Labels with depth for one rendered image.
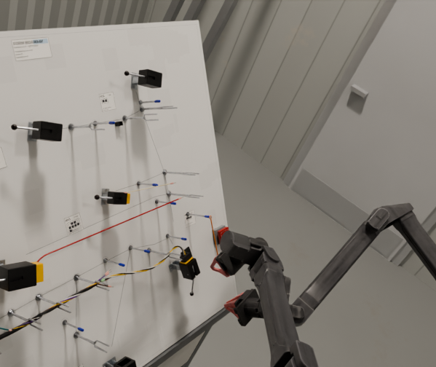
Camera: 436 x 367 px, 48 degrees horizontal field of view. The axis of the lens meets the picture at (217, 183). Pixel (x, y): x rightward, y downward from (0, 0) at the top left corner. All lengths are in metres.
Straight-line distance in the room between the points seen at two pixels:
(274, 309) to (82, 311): 0.58
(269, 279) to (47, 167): 0.62
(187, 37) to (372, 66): 2.22
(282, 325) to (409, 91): 2.78
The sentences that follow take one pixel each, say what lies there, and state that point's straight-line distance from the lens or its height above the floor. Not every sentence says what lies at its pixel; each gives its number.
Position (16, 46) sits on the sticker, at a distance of 1.31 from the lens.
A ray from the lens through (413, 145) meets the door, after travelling 3.75.
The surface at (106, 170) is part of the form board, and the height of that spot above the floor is 1.38.
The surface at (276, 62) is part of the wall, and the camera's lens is 4.04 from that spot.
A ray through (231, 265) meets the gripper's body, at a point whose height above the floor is 1.32.
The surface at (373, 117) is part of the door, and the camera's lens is 3.77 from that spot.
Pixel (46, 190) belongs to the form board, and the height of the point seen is 1.37.
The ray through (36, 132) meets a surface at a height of 1.54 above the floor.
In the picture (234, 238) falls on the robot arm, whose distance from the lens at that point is 1.27.
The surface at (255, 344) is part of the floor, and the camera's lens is 3.00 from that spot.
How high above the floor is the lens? 2.27
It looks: 36 degrees down
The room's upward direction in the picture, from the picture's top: 25 degrees clockwise
